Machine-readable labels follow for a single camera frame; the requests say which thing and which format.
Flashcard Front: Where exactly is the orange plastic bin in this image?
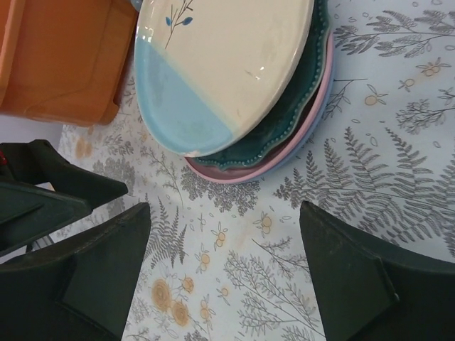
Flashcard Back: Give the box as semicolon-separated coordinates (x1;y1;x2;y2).
1;0;138;126

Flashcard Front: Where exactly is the teal beaded ceramic plate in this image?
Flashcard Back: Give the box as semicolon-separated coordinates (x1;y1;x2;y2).
192;0;330;170

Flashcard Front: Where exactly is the floral patterned table mat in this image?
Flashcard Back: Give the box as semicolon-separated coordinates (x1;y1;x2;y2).
54;1;454;340

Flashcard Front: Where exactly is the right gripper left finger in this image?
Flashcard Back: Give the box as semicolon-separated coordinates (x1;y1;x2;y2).
1;202;151;340

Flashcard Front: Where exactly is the cream and blue leaf plate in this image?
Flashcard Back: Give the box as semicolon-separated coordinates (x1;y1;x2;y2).
134;0;315;157

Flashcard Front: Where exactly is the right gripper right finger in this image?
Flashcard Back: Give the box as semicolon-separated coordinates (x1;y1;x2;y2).
299;201;454;340

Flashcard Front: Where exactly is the pink ceramic plate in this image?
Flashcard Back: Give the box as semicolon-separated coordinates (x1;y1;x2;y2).
186;33;335;184

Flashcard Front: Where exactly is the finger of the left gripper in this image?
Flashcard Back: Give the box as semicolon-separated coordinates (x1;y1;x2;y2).
1;139;128;209
1;179;91;256

